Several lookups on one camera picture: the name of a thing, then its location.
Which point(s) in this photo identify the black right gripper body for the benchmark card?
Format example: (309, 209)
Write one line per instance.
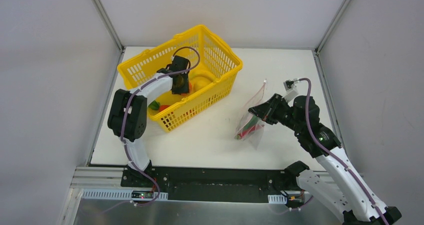
(270, 109)

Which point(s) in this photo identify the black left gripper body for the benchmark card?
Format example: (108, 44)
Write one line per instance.
(180, 85)

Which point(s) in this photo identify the yellow lemon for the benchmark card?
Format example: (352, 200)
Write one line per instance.
(199, 83)

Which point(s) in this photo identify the dark green cucumber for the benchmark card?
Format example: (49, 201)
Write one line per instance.
(252, 122)

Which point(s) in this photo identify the clear zip top bag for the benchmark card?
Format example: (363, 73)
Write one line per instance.
(243, 117)

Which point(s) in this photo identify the orange tangerine with leaf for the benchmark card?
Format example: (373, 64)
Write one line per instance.
(154, 105)

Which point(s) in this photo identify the red chili pepper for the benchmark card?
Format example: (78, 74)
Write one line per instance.
(244, 133)

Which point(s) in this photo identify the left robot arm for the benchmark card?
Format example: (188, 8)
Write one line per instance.
(128, 113)

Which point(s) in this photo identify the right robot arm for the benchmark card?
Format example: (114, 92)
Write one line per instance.
(352, 202)

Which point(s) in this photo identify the yellow plastic basket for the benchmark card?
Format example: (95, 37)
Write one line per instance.
(210, 56)

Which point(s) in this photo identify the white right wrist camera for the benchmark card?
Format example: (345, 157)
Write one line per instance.
(291, 90)

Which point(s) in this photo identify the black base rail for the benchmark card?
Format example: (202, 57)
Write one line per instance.
(216, 184)

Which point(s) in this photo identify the white slotted cable duct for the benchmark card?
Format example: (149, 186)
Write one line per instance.
(123, 195)

